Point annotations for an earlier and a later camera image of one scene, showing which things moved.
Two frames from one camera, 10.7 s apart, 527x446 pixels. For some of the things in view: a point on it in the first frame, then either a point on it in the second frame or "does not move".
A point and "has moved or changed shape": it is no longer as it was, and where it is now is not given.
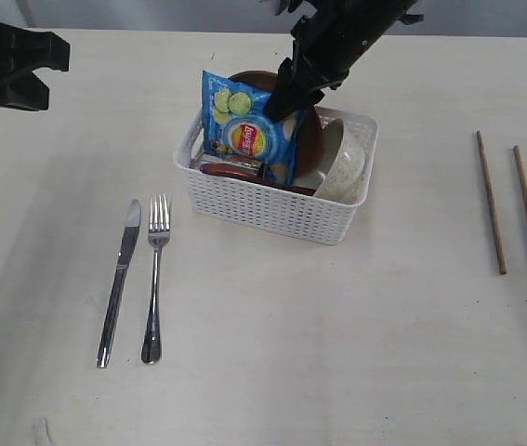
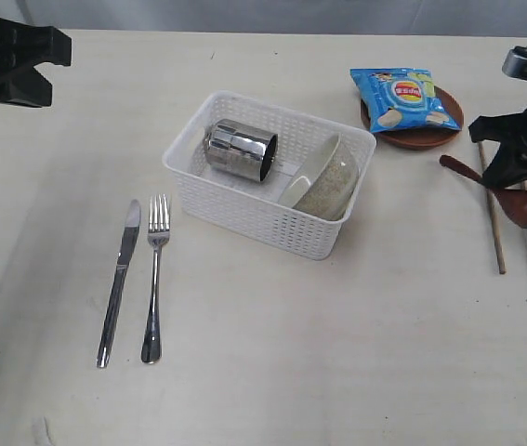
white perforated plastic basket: (270, 211) has moved or changed shape
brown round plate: (310, 136) to (416, 139)
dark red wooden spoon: (250, 175) to (522, 206)
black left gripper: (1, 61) does not move
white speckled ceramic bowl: (342, 160) to (329, 194)
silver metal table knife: (131, 234) does not move
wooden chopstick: (502, 263) does not move
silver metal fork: (151, 346) does not move
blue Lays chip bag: (237, 124) to (401, 98)
